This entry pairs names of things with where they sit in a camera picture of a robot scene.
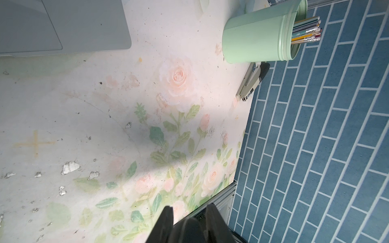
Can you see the floral table mat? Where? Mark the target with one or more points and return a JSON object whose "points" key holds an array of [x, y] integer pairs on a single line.
{"points": [[94, 145]]}

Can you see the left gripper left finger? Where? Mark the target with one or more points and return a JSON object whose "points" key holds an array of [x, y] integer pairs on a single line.
{"points": [[163, 227]]}

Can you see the mint green pencil cup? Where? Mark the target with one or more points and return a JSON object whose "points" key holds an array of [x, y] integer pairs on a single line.
{"points": [[263, 35]]}

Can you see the bundle of coloured pencils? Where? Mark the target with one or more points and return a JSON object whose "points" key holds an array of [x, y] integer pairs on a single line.
{"points": [[306, 31]]}

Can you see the silver laptop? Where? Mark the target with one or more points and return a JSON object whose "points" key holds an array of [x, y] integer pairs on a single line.
{"points": [[35, 28]]}

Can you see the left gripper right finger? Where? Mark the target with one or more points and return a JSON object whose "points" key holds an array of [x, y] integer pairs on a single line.
{"points": [[216, 229]]}

